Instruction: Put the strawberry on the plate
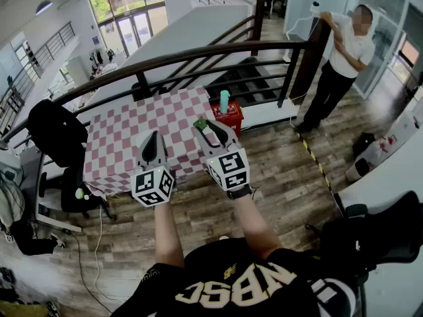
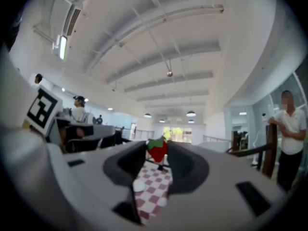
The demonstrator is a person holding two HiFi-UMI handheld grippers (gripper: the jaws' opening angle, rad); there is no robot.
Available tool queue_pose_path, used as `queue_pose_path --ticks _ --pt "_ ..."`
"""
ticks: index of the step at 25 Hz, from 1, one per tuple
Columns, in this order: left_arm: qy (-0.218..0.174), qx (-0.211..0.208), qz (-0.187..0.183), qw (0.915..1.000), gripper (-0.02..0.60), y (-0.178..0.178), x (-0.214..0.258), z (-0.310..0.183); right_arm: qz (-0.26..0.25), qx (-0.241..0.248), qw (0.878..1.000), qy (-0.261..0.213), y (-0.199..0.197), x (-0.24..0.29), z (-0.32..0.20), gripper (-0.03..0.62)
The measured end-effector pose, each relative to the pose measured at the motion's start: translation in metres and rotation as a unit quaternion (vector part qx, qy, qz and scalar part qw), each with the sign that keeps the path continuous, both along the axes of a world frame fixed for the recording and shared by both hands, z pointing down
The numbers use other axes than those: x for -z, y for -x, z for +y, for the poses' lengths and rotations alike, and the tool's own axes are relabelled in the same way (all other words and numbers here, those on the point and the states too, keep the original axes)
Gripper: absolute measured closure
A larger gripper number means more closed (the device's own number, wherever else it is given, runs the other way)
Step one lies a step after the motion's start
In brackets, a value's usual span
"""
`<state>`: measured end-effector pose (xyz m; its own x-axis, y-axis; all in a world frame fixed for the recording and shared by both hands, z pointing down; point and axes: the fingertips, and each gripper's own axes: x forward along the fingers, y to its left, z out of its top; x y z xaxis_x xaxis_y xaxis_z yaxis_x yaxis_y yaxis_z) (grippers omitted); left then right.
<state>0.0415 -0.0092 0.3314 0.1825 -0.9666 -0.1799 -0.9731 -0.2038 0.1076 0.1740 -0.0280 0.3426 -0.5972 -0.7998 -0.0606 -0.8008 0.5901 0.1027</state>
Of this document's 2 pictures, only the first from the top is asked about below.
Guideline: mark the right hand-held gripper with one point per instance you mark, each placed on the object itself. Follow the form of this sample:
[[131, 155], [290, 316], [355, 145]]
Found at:
[[228, 170]]

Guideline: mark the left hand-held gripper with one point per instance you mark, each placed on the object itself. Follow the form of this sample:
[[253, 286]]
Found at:
[[152, 185]]

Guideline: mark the person's right forearm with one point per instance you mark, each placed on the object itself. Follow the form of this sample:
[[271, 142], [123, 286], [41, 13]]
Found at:
[[254, 226]]

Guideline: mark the person's left forearm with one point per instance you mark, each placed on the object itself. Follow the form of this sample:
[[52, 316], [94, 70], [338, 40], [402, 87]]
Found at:
[[168, 233]]

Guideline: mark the pink white checkered tablecloth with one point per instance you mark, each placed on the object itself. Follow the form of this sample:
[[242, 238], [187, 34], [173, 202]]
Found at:
[[125, 137]]

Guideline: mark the red box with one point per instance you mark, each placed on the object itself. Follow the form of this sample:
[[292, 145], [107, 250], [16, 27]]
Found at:
[[235, 117]]

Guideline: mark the teal bottle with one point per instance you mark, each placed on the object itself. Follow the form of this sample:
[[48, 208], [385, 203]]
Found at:
[[225, 101]]

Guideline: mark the dark staircase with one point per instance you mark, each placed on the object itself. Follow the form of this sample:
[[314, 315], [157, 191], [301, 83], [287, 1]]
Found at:
[[251, 81]]

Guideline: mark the dark curved railing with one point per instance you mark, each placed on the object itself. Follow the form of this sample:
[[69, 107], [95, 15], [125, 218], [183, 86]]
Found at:
[[198, 49]]

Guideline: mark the yellow black floor tape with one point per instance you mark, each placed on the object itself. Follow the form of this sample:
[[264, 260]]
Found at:
[[319, 167]]

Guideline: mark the white side desk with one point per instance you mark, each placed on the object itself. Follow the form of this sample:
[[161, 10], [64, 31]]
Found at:
[[31, 190]]

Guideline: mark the person's black printed shirt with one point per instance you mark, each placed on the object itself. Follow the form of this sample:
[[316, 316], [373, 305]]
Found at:
[[231, 276]]

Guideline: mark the white round appliance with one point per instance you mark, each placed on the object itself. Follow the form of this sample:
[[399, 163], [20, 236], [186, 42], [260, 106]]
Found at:
[[359, 168]]

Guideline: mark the black bag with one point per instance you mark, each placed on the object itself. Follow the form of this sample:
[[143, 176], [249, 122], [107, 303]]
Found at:
[[363, 144]]

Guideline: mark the white bag with red print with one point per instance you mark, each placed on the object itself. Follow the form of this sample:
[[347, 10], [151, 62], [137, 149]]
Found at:
[[383, 147]]

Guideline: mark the black mesh office chair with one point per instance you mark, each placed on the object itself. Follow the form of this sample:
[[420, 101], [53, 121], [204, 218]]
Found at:
[[380, 236]]

